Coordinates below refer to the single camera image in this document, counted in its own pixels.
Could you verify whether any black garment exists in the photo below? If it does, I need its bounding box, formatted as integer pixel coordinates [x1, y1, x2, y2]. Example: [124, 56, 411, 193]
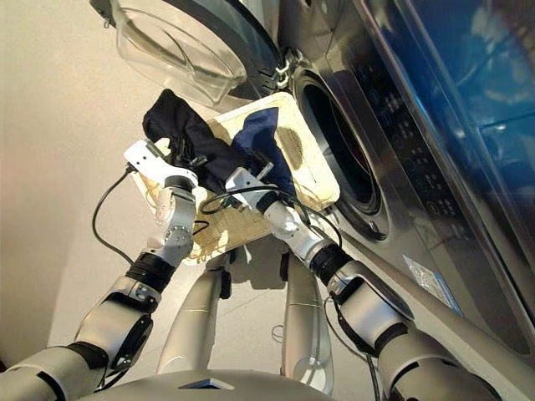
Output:
[142, 89, 252, 194]

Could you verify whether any navy blue garment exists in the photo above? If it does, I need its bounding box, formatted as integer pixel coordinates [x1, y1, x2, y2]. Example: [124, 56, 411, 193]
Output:
[231, 107, 297, 196]

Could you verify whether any pale woven basket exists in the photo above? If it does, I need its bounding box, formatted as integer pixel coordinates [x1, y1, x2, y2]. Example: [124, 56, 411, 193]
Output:
[134, 92, 341, 267]

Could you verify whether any round glass washing machine door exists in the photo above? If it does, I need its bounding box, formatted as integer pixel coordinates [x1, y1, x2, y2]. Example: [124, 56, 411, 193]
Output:
[89, 0, 282, 106]

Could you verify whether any grey washing machine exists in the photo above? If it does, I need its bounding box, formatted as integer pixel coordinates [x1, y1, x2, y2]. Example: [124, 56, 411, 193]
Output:
[273, 0, 535, 401]

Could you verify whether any metal door hinge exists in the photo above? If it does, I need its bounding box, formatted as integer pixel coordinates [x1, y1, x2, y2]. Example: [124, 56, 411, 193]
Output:
[273, 48, 303, 87]

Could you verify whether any silver robot leg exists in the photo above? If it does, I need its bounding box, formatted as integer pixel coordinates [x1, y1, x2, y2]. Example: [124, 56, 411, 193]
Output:
[156, 250, 235, 375]
[278, 250, 336, 396]

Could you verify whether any blue white energy label sticker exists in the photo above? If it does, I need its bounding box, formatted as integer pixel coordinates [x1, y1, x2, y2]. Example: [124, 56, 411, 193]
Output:
[403, 254, 463, 314]

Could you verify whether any silver robot torso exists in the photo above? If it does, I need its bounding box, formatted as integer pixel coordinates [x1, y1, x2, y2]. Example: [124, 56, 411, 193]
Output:
[92, 369, 335, 401]

